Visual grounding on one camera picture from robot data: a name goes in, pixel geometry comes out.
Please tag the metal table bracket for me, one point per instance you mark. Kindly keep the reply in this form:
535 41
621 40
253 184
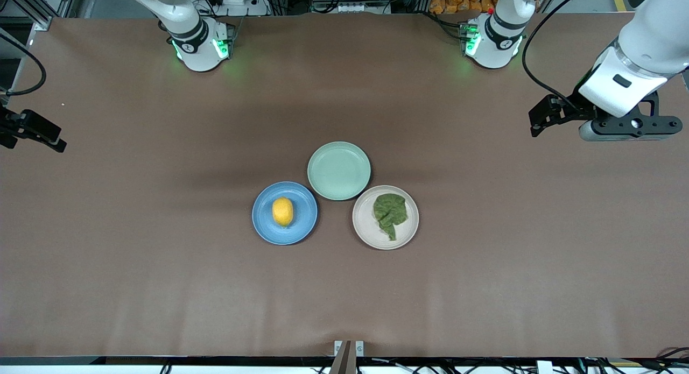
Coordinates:
349 358

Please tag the aluminium frame post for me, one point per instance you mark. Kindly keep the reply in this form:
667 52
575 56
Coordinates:
32 8

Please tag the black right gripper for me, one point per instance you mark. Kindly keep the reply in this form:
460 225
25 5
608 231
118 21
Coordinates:
16 124

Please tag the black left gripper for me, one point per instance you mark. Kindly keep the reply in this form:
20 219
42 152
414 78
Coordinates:
573 111

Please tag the pale green plate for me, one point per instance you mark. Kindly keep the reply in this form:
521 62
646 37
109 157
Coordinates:
339 170

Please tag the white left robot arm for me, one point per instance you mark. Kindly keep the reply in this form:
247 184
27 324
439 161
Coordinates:
656 35

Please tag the beige plate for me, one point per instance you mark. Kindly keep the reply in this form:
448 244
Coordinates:
366 226

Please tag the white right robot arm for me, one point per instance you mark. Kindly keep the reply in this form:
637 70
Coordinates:
196 37

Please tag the green lettuce leaf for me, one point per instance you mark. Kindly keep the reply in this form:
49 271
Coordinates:
390 212

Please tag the yellow lemon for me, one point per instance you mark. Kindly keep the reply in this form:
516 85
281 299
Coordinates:
282 211

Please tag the bag of oranges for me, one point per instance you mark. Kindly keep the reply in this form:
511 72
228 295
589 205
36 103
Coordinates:
463 0

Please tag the blue plate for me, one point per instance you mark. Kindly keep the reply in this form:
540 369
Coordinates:
307 223

